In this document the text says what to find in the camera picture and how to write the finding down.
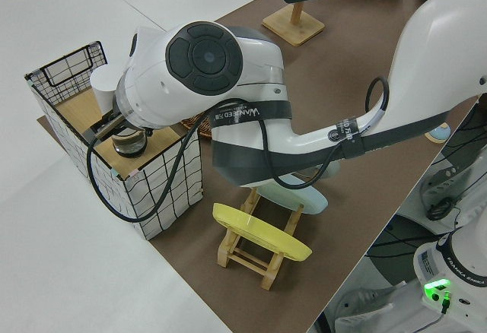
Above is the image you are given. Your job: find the wooden plate rack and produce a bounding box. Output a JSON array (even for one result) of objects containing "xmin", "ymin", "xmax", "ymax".
[{"xmin": 216, "ymin": 186, "xmax": 305, "ymax": 291}]

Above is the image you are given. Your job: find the wooden mug rack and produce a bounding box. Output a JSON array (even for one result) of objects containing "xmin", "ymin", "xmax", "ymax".
[{"xmin": 261, "ymin": 0, "xmax": 334, "ymax": 48}]

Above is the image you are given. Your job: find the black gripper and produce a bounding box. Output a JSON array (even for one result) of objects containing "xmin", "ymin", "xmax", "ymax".
[{"xmin": 86, "ymin": 107, "xmax": 154, "ymax": 145}]

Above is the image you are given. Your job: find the light blue plate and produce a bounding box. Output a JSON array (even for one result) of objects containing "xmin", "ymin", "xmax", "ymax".
[{"xmin": 243, "ymin": 173, "xmax": 329, "ymax": 217}]

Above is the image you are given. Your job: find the yellow plate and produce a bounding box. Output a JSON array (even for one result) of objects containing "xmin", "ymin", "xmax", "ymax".
[{"xmin": 212, "ymin": 202, "xmax": 314, "ymax": 262}]

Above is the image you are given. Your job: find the white paper cup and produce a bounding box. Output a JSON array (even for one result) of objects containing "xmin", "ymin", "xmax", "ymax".
[{"xmin": 89, "ymin": 65, "xmax": 126, "ymax": 116}]

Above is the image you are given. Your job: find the clear glass cup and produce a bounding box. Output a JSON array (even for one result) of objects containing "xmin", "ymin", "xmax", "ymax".
[{"xmin": 111, "ymin": 129, "xmax": 148, "ymax": 158}]

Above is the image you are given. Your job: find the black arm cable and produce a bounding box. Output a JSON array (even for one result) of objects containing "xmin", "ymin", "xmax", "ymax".
[{"xmin": 86, "ymin": 76, "xmax": 390, "ymax": 224}]

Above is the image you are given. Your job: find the white grid-pattern storage box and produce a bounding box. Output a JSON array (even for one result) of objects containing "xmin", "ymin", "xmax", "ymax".
[{"xmin": 24, "ymin": 40, "xmax": 205, "ymax": 241}]

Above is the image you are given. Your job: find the brown table mat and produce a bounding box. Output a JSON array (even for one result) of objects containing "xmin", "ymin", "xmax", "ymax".
[{"xmin": 36, "ymin": 0, "xmax": 487, "ymax": 323}]

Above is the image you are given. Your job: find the black wire basket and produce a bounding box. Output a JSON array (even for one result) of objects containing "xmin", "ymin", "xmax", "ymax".
[{"xmin": 39, "ymin": 40, "xmax": 106, "ymax": 106}]

